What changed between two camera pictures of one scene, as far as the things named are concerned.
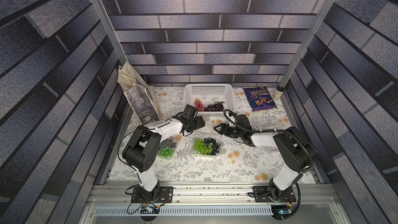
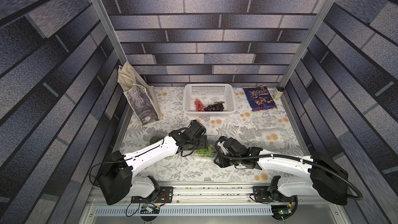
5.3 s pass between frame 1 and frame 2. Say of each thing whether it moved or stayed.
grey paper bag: stayed
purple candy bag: stayed
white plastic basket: stayed
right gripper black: moved
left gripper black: moved
